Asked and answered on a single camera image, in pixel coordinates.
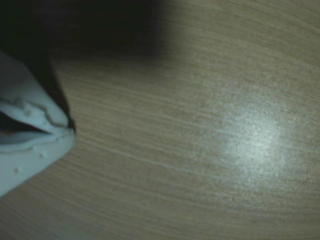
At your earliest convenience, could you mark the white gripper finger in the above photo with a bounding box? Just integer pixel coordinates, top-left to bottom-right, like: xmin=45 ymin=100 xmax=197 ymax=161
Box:
xmin=0 ymin=51 xmax=70 ymax=134
xmin=0 ymin=130 xmax=76 ymax=199

